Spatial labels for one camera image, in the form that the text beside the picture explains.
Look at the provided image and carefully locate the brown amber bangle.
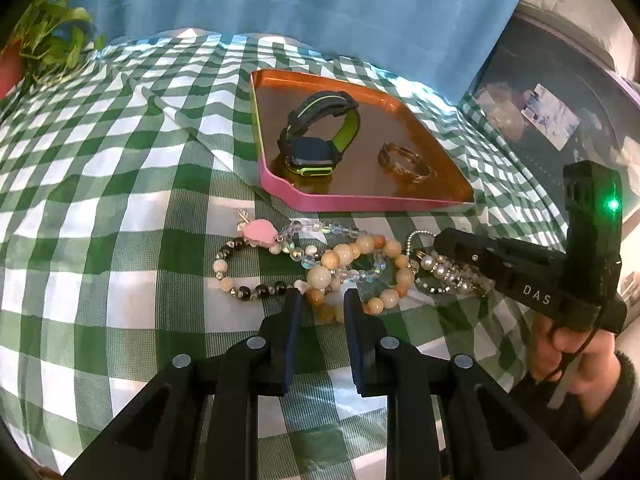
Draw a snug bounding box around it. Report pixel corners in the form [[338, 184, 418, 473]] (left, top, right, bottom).
[[378, 142, 436, 184]]

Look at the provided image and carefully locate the pink orange tray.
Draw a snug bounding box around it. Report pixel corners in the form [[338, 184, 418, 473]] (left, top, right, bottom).
[[252, 70, 474, 212]]

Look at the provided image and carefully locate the pearl silver bead bracelet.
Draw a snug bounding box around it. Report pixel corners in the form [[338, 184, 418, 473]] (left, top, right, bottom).
[[406, 230, 494, 297]]

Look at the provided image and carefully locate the large peach bead bracelet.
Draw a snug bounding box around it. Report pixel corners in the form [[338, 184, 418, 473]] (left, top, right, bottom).
[[304, 233, 417, 317]]

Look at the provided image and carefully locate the black cream bead bracelet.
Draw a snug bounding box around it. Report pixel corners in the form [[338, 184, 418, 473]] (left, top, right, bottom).
[[211, 236, 302, 302]]

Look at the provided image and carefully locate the white paper label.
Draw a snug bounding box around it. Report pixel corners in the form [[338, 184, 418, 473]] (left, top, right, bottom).
[[521, 84, 580, 151]]

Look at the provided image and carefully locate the blue curtain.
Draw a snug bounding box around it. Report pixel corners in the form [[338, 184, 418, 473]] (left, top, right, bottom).
[[73, 0, 518, 102]]

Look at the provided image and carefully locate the grey fleece sleeve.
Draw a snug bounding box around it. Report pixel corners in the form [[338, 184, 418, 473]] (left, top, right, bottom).
[[510, 352, 639, 479]]

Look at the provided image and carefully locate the dark storage bin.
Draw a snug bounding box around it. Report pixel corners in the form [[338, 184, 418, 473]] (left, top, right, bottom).
[[470, 11, 639, 237]]

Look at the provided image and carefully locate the person's right hand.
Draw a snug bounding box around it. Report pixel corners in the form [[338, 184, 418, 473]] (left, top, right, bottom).
[[525, 315, 618, 421]]

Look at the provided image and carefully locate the clear iridescent bead bracelet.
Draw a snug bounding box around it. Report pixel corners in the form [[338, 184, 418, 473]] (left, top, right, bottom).
[[276, 219, 388, 286]]

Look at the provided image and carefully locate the red plant pot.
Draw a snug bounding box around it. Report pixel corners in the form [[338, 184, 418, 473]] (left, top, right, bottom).
[[0, 40, 24, 99]]

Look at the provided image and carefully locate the green white checkered tablecloth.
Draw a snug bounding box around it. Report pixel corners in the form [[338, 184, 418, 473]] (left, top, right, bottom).
[[1, 35, 566, 471]]

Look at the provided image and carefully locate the green potted plant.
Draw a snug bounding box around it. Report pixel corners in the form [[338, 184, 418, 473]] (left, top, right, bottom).
[[10, 0, 105, 82]]

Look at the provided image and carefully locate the pink heart charm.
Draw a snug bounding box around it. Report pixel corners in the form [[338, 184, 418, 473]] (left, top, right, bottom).
[[236, 209, 278, 248]]

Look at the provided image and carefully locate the black green smartwatch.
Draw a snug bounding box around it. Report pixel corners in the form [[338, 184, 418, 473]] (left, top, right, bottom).
[[278, 90, 361, 178]]

